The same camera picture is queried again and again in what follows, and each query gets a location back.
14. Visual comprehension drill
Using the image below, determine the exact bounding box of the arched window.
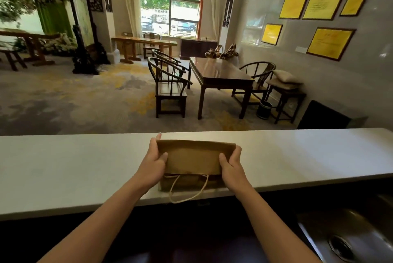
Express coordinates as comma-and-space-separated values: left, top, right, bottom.
139, 0, 204, 39

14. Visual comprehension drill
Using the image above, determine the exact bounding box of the stainless steel sink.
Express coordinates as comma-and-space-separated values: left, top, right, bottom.
296, 194, 393, 263

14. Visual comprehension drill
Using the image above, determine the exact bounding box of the wood root carving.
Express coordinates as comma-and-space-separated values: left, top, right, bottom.
205, 44, 223, 59
219, 43, 239, 60

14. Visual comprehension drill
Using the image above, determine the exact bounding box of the beige curtain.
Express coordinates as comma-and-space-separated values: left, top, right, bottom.
210, 0, 229, 43
120, 0, 142, 55

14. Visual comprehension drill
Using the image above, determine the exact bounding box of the person's right hand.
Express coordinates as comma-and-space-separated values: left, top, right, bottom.
219, 145, 253, 195

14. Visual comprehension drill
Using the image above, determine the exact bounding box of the dark wooden cabinet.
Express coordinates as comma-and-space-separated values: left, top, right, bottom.
179, 38, 219, 60

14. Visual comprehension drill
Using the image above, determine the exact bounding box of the rustic wooden table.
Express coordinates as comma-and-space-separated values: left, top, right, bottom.
0, 28, 61, 67

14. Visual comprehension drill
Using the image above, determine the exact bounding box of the black trash bin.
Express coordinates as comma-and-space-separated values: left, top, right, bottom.
256, 101, 273, 120

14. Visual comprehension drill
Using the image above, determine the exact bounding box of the rustic wooden stool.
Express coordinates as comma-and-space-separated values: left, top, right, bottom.
0, 47, 28, 72

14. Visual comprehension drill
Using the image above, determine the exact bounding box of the beige cushion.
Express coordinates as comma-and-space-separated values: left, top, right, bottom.
272, 70, 304, 85
265, 78, 303, 90

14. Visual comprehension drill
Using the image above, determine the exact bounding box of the green wall panel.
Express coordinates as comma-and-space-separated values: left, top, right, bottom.
23, 0, 74, 38

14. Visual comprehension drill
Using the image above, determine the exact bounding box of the person's left forearm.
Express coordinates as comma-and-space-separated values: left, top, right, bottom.
37, 177, 151, 263

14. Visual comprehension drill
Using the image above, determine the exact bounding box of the person's left hand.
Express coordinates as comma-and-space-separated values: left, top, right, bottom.
133, 132, 169, 193

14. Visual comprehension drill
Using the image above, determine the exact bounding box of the long light wooden desk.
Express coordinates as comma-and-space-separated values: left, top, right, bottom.
111, 35, 178, 65

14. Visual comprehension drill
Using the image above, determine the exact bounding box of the sink drain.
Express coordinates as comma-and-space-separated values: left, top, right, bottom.
327, 234, 357, 262

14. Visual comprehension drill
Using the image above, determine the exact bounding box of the standing painted screen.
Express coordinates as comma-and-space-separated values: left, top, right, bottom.
68, 0, 111, 75

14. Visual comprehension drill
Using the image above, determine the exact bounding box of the dark wooden stool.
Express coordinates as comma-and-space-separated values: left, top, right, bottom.
265, 83, 307, 125

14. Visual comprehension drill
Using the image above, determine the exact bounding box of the person's right forearm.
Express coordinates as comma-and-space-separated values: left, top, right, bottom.
236, 184, 323, 263

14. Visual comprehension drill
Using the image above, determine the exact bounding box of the dark wooden table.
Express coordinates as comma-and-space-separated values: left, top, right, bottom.
189, 56, 255, 120

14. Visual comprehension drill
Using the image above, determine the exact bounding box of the dark wooden armchair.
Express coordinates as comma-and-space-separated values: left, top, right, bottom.
231, 61, 276, 107
151, 49, 192, 90
147, 57, 193, 119

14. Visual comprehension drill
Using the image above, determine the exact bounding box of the wooden chair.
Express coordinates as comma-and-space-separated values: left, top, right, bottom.
141, 32, 162, 60

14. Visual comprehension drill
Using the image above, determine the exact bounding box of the brown paper bag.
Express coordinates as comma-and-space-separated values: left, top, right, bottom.
156, 139, 237, 204

